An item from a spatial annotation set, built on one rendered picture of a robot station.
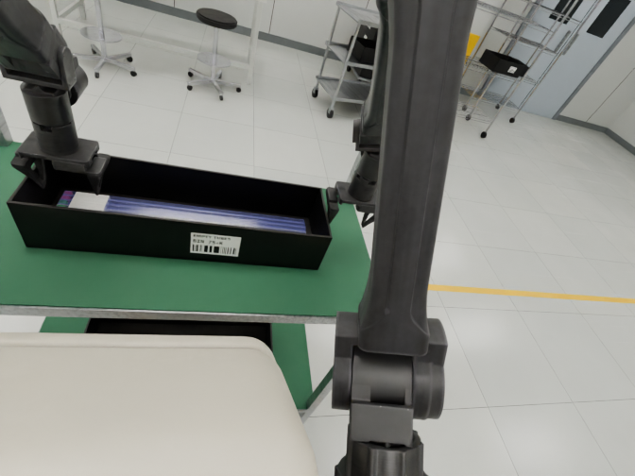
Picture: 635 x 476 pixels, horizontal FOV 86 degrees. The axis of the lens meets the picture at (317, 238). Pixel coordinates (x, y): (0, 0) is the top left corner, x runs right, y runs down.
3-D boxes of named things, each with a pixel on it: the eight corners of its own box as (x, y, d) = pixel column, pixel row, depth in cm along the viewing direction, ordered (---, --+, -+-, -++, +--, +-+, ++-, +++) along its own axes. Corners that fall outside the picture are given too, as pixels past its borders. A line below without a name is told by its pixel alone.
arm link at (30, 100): (9, 85, 48) (58, 93, 50) (30, 64, 52) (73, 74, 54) (25, 128, 53) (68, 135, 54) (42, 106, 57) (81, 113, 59)
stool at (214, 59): (177, 75, 329) (177, 0, 286) (230, 77, 357) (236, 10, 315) (193, 100, 304) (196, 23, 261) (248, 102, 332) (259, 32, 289)
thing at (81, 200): (56, 225, 67) (51, 212, 65) (69, 202, 72) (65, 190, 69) (303, 249, 82) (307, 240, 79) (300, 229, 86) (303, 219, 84)
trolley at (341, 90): (309, 94, 386) (337, -9, 318) (374, 102, 427) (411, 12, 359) (327, 119, 355) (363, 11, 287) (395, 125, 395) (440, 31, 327)
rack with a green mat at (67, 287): (77, 332, 145) (-30, 72, 70) (285, 336, 171) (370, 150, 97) (29, 458, 114) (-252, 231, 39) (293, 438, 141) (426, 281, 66)
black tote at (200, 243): (25, 247, 63) (5, 202, 56) (60, 189, 75) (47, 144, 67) (317, 270, 80) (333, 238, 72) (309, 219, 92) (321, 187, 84)
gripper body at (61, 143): (35, 139, 60) (23, 99, 55) (100, 149, 63) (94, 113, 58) (19, 161, 56) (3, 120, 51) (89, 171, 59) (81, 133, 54)
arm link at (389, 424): (348, 459, 29) (411, 467, 29) (354, 338, 31) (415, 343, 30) (348, 417, 39) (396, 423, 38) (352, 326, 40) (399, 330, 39)
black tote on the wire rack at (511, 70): (492, 71, 391) (500, 59, 381) (478, 60, 410) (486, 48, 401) (517, 77, 405) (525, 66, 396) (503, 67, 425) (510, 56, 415)
